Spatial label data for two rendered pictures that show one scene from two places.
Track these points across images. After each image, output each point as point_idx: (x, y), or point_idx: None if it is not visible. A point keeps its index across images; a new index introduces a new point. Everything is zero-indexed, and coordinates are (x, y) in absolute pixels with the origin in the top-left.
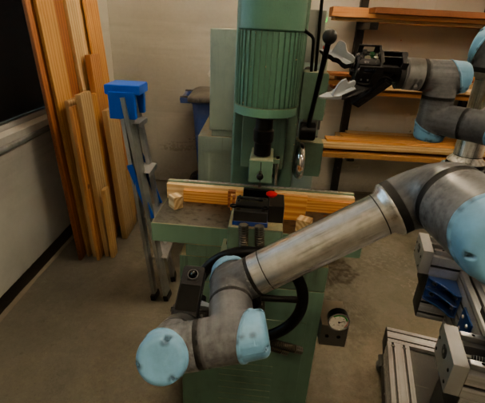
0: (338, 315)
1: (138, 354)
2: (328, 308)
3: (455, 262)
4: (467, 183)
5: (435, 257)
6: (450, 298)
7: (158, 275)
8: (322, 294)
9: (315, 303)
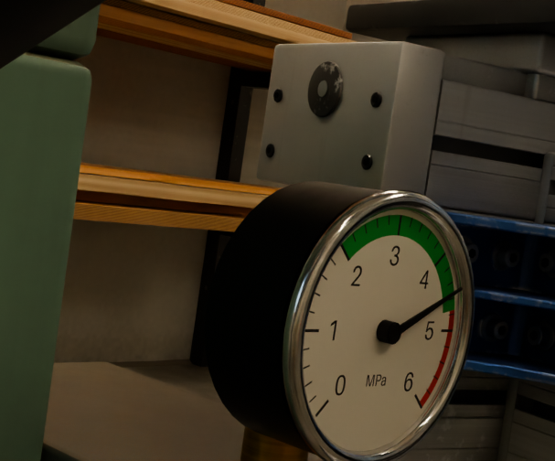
0: (385, 220)
1: None
2: (52, 395)
3: (528, 109)
4: None
5: (449, 81)
6: None
7: None
8: (74, 86)
9: None
